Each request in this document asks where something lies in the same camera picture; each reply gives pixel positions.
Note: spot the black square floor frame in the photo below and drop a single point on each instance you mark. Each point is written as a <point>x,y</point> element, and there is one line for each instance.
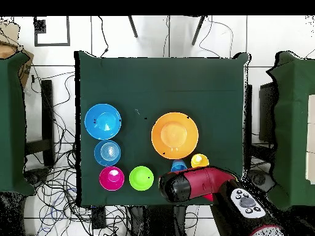
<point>51,44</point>

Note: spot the blue cup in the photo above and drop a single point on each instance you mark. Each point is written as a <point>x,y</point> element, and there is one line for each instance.
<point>178,166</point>

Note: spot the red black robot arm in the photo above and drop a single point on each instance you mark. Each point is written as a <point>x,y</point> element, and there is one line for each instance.
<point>209,182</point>

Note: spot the dark green table cloth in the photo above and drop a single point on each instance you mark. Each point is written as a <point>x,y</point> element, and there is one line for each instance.
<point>160,81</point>

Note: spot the large orange bowl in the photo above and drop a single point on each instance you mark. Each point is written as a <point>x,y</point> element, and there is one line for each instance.
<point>174,135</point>

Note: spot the green bowl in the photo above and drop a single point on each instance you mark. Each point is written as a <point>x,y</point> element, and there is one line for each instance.
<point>140,178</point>

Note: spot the large blue bowl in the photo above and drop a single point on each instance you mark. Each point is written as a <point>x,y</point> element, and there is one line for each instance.
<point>98,127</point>

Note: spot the black metal frame bar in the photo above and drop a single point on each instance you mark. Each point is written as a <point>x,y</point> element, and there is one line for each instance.
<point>46,110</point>

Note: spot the pink bowl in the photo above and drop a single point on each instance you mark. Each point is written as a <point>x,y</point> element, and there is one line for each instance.
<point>108,183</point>

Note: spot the grey chair base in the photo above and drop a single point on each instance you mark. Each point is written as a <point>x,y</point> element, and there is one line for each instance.
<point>37,177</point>

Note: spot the black computer case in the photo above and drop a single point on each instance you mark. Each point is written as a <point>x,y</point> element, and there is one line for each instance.
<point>267,110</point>

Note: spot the small yellow orange cup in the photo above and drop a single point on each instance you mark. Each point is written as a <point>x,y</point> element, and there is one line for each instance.
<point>199,161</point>

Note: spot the red cup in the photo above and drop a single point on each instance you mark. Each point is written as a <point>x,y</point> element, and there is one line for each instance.
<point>209,197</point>

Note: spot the cardboard box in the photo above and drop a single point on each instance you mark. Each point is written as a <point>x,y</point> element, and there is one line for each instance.
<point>24,71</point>

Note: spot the green cloth side table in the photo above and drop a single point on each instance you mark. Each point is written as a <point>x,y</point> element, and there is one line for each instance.
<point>292,123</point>
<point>12,123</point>

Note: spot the light blue shallow bowl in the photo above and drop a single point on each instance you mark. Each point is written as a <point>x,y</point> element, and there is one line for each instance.
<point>101,157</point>

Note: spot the camera tripod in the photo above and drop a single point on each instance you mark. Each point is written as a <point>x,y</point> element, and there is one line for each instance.
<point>133,27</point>

